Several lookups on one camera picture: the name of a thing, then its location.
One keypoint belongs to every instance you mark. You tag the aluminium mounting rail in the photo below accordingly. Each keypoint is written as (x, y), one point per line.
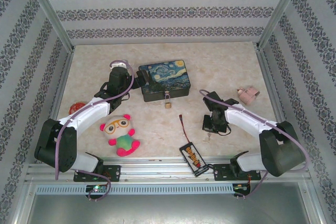
(162, 174)

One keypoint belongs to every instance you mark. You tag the small circuit board green light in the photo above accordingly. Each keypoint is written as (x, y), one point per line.
(96, 188)

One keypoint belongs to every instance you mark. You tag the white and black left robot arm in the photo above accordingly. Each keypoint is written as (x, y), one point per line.
(86, 112)

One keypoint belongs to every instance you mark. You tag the aluminium frame post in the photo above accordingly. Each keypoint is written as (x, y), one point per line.
(282, 9)
(47, 9)

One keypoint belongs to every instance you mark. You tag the pink plastic toy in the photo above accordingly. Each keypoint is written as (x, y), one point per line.
(248, 95)

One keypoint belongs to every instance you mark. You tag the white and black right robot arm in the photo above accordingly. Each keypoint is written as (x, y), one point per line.
(246, 117)

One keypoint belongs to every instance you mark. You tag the aluminium table side rail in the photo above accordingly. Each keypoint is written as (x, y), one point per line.
(61, 85)
(273, 85)

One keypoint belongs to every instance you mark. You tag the plush panda toy with glasses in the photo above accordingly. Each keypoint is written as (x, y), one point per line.
(119, 136)

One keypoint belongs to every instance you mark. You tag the red printed tape roll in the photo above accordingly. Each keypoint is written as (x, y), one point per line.
(76, 107)

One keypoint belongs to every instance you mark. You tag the black battery balance board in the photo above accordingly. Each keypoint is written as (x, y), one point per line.
(193, 159)

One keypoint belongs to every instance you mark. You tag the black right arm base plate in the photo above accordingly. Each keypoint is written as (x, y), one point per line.
(221, 172)

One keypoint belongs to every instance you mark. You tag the grey metal shelf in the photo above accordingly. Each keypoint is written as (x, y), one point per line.
(168, 209)

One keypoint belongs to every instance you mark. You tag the small brass padlock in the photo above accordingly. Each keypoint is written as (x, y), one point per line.
(168, 104)

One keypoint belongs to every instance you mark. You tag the starry night painted tin box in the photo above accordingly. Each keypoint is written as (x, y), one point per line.
(168, 75)

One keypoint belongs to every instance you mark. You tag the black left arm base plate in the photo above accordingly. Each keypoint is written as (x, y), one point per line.
(114, 172)

